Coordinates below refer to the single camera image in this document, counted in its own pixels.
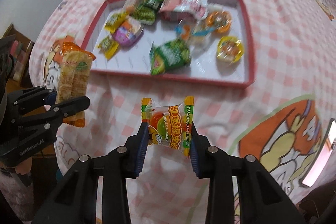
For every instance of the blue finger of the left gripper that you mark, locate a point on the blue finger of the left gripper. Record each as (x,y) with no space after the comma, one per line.
(47,96)
(71,111)

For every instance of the pink smartphone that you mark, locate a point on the pink smartphone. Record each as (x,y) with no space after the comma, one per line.
(328,145)

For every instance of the yellow jelly cup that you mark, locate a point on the yellow jelly cup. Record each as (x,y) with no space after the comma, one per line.
(230,49)

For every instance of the clear rainbow candy packet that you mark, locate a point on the clear rainbow candy packet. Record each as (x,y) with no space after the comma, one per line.
(130,6)

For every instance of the clear blue-edged snack packet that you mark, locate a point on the clear blue-edged snack packet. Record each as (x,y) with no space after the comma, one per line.
(193,32)

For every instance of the pink fuzzy sleeve forearm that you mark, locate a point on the pink fuzzy sleeve forearm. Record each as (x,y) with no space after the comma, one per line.
(19,198)

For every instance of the purple candy tin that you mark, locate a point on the purple candy tin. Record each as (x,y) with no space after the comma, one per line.
(128,32)

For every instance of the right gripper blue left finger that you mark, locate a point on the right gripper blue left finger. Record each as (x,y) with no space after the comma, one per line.
(74,198)

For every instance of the orange rice cracker pack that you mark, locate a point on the orange rice cracker pack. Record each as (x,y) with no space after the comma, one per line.
(74,72)

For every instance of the yellow candy wrapper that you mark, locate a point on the yellow candy wrapper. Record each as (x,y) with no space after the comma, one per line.
(115,21)
(108,47)

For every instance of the pink shallow cardboard box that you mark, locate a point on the pink shallow cardboard box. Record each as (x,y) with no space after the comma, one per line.
(205,68)

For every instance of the pink peach jelly pouch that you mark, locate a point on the pink peach jelly pouch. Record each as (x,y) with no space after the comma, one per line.
(178,9)

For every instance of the burger gummy packet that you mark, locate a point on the burger gummy packet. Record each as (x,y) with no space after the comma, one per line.
(169,126)

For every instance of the orange jelly cup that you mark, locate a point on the orange jelly cup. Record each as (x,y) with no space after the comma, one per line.
(219,21)

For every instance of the green pea snack bag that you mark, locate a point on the green pea snack bag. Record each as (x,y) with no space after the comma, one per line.
(169,56)

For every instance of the dark green snack bag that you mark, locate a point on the dark green snack bag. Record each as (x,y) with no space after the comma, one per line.
(145,15)

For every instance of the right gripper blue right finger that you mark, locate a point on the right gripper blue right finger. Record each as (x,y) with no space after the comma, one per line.
(261,199)

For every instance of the wooden bedside shelf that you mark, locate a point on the wooden bedside shelf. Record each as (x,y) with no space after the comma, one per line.
(20,50)

